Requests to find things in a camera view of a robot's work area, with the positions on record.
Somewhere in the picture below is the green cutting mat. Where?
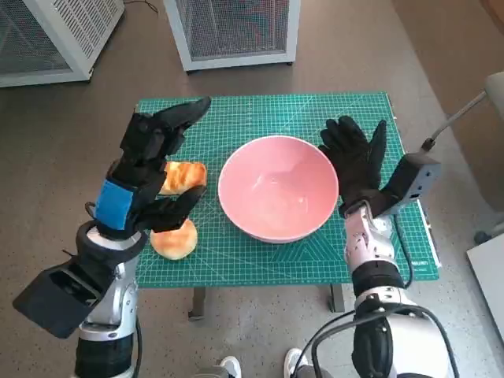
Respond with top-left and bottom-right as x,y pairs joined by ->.
128,91 -> 441,287

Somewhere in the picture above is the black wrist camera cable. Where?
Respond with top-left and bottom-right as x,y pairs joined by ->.
392,226 -> 415,291

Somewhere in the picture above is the long toy bread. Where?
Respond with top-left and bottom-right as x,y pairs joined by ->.
157,160 -> 208,196

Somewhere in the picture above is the round toy bread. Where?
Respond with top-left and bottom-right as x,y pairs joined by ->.
149,218 -> 198,261

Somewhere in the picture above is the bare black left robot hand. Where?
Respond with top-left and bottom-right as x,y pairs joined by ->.
94,96 -> 213,239

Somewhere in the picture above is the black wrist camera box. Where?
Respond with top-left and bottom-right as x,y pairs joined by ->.
11,255 -> 119,339
372,153 -> 442,217

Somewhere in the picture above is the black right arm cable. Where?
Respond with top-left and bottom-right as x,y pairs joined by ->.
309,306 -> 461,378
293,306 -> 359,378

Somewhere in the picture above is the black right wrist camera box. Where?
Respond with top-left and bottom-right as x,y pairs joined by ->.
372,153 -> 442,217

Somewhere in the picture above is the large white mesh cabinet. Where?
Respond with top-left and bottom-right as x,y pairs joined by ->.
0,0 -> 126,88

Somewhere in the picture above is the pink bowl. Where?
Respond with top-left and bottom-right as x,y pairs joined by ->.
217,135 -> 340,244

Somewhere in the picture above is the grey table leg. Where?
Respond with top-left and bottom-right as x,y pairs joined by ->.
187,286 -> 209,322
328,283 -> 347,314

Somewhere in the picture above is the small white mesh cabinet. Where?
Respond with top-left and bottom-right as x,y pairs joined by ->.
163,0 -> 301,72

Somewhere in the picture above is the thin black floor cable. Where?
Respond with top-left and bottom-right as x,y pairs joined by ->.
124,0 -> 160,15

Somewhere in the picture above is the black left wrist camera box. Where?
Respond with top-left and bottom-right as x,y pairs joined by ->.
11,255 -> 119,339

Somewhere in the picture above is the white board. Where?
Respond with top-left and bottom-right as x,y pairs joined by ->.
466,235 -> 504,328

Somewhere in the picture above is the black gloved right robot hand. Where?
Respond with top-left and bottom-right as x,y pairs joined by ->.
317,115 -> 389,217

